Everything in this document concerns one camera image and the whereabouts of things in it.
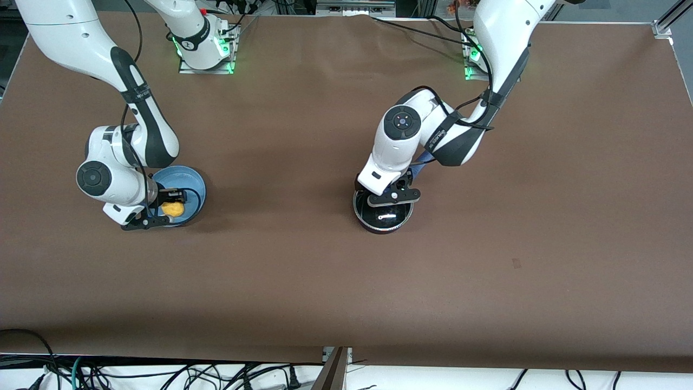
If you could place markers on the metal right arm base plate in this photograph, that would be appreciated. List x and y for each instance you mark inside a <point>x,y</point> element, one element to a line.
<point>208,69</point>

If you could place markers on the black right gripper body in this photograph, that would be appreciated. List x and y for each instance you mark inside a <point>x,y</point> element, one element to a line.
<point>164,194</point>

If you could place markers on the blue round plate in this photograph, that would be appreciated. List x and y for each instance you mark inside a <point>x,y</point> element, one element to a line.
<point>184,179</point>

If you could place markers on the aluminium corner post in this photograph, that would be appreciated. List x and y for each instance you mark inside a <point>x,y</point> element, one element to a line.
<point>668,19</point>

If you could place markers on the aluminium profile bar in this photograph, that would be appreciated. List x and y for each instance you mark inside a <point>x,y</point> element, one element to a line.
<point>333,374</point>

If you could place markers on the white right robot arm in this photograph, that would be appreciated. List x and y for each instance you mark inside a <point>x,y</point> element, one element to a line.
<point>65,27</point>

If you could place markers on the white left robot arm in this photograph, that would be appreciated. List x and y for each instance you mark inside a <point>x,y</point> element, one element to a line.
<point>400,141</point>

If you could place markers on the grey metal box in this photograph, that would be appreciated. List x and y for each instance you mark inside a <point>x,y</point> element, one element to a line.
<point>354,6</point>

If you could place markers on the yellow potato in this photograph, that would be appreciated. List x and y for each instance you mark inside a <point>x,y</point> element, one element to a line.
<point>174,210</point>

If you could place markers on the orange objects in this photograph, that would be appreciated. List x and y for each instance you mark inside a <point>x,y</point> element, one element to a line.
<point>460,4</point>

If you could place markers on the aluminium frame post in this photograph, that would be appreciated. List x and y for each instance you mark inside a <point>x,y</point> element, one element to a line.
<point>426,6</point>

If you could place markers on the brown table cover sheet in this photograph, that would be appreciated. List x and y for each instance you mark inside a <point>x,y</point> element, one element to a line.
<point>303,135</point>

